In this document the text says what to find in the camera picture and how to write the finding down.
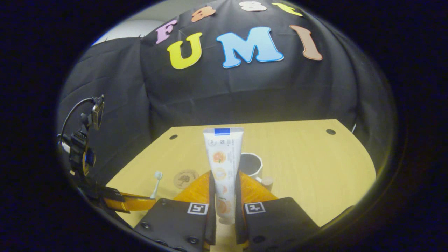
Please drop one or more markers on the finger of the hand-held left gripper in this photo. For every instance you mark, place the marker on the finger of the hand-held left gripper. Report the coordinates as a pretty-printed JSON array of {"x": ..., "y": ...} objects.
[{"x": 136, "y": 203}]

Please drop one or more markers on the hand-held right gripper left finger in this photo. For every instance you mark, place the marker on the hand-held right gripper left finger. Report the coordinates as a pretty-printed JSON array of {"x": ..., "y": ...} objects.
[{"x": 175, "y": 224}]

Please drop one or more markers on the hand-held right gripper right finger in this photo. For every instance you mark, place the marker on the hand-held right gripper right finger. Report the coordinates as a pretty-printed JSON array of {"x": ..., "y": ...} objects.
[{"x": 276, "y": 224}]

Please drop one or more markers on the light wooden desktop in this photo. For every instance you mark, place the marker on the light wooden desktop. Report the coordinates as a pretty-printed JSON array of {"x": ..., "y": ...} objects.
[{"x": 308, "y": 168}]

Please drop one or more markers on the round wooden coaster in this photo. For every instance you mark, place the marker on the round wooden coaster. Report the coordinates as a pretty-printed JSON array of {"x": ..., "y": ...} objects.
[{"x": 185, "y": 179}]

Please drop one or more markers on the white toothpaste tube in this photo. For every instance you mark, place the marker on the white toothpaste tube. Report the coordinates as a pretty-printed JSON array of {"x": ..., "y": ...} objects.
[{"x": 224, "y": 157}]

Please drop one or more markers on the pale green toothbrush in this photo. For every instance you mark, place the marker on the pale green toothbrush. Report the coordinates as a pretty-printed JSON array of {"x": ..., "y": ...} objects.
[{"x": 156, "y": 185}]

